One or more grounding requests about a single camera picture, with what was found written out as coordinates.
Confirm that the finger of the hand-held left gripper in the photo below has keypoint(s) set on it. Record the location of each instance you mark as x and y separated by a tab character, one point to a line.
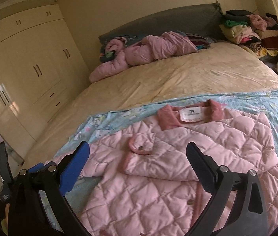
37	168
4	167

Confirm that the small dark green object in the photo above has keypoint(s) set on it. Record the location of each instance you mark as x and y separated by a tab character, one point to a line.
109	55

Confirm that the grey padded headboard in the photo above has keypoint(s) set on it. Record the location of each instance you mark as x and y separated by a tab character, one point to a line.
168	19

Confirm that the light blue printed blanket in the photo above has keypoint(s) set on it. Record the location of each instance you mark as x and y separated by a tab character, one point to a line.
104	123

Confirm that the striped dark cloth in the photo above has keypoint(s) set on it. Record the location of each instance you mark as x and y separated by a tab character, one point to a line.
200	40

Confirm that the pile of folded clothes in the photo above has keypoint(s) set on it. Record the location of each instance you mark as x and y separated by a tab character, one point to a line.
247	32

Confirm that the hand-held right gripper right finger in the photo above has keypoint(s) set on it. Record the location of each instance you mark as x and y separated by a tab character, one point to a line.
206	169

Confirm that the cream wardrobe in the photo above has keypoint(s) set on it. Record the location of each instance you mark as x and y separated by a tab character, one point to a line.
23	61

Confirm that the pink quilted blanket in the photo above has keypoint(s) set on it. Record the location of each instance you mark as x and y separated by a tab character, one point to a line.
178	137

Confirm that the cream bed sheet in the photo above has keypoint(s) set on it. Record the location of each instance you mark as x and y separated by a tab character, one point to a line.
178	73

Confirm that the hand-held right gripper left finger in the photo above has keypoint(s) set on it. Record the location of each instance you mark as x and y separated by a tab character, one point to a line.
77	167

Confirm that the crumpled pink duvet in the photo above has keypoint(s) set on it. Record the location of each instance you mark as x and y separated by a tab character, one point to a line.
153	46

